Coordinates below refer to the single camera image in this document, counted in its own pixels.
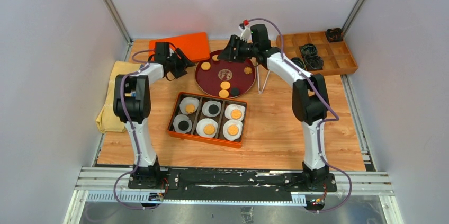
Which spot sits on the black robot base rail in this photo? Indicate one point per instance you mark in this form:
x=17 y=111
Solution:
x=218 y=186

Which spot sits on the metal tongs white handle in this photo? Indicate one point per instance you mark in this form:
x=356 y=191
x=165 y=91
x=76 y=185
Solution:
x=261 y=84

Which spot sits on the wooden compartment tray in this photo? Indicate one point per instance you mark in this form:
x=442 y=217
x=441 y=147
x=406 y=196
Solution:
x=337 y=57

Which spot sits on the yellow blue folded towel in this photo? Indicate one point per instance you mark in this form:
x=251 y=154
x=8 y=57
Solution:
x=106 y=120

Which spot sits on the orange compartment cookie box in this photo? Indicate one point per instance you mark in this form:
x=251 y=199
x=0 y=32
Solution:
x=218 y=139

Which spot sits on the round yellow biscuit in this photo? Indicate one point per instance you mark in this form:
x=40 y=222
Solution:
x=223 y=93
x=233 y=130
x=225 y=85
x=205 y=66
x=236 y=114
x=209 y=129

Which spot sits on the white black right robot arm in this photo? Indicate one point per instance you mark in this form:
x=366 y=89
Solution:
x=310 y=101

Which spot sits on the dark patterned rolled item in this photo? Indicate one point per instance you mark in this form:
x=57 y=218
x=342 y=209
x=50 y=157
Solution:
x=334 y=35
x=308 y=49
x=299 y=62
x=313 y=63

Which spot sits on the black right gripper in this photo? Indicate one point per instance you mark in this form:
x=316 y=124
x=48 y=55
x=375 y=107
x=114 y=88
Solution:
x=230 y=54

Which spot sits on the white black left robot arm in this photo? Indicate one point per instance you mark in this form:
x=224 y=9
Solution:
x=132 y=104

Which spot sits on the dark red round plate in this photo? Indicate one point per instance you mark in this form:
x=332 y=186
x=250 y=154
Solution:
x=233 y=72

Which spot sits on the black sandwich cookie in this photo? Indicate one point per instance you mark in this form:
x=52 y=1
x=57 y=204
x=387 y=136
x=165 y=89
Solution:
x=184 y=126
x=213 y=110
x=234 y=92

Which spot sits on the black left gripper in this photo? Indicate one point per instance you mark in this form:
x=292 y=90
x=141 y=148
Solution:
x=183 y=62

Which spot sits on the orange box lid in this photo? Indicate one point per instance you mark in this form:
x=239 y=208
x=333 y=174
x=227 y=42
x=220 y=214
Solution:
x=195 y=46

